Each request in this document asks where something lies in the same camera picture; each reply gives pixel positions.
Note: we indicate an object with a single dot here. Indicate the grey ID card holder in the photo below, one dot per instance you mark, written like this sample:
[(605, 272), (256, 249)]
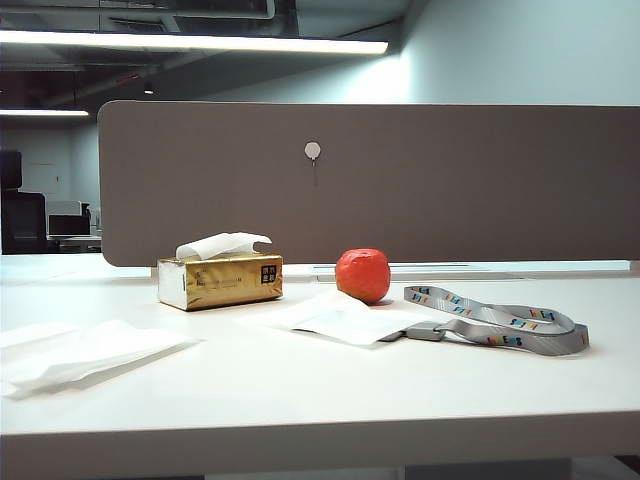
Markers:
[(395, 336)]

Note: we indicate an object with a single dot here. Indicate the white round adhesive hook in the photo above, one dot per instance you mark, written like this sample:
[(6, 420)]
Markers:
[(312, 149)]

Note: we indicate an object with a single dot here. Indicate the brown desk partition panel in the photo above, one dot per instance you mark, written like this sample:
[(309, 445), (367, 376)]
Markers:
[(450, 190)]

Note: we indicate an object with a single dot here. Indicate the background office desk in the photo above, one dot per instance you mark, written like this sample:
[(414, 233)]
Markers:
[(72, 225)]

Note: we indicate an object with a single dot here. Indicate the long ceiling light strip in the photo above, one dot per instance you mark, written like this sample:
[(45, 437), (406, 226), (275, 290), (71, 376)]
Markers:
[(200, 42)]

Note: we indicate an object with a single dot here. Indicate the gold tissue pack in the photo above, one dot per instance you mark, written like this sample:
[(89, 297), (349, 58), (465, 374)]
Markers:
[(220, 282)]

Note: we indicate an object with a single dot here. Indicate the short ceiling light strip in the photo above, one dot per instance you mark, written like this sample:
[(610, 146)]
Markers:
[(40, 112)]

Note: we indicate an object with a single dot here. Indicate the black office chair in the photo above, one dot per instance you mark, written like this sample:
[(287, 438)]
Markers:
[(22, 215)]

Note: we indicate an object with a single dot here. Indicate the red-orange round fruit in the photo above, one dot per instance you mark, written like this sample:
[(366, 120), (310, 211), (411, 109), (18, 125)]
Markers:
[(362, 275)]

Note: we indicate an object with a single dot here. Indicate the white paper tissue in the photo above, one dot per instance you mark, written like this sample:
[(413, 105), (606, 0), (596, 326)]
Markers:
[(220, 242), (90, 352), (340, 320)]

